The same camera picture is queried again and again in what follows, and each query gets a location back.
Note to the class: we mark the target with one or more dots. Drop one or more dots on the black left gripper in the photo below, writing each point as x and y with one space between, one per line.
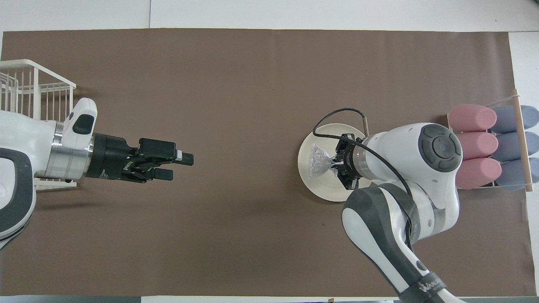
107 158

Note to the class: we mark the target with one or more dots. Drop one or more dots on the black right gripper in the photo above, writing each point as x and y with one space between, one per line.
348 164

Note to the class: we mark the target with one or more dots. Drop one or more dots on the silver mesh sponge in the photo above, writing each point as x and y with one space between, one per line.
320 162

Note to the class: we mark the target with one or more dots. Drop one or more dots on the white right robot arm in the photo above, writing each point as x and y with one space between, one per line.
404 151

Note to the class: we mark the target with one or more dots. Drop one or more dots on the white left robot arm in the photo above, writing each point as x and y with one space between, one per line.
25 139

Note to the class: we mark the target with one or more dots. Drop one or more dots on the cream round plate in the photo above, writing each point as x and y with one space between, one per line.
320 189

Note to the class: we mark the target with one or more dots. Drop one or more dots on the brown table mat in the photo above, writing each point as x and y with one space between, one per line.
210 63

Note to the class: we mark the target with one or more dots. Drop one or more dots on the pink cup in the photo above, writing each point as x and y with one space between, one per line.
480 173
480 146
471 118

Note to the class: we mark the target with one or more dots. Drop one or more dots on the blue cup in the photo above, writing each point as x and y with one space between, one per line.
511 173
511 120
511 147

